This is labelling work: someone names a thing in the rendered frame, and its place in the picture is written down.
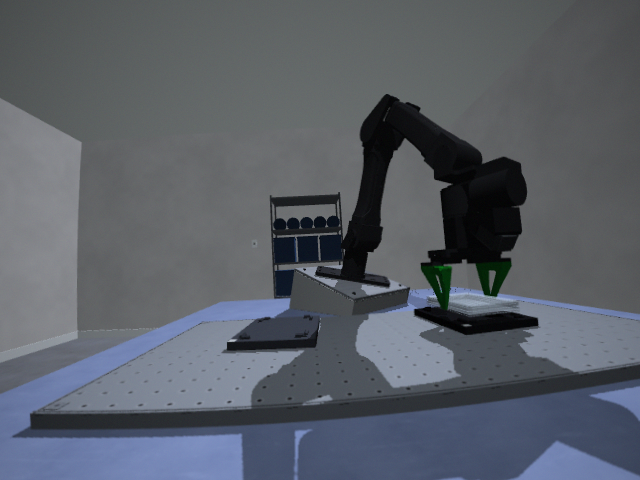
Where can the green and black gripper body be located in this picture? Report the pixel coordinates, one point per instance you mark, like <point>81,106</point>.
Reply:
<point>473,256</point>

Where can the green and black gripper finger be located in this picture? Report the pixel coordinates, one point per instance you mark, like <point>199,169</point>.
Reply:
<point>444,274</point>
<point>501,268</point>

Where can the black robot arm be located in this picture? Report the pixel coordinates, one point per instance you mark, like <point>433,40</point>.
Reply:
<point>494,184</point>

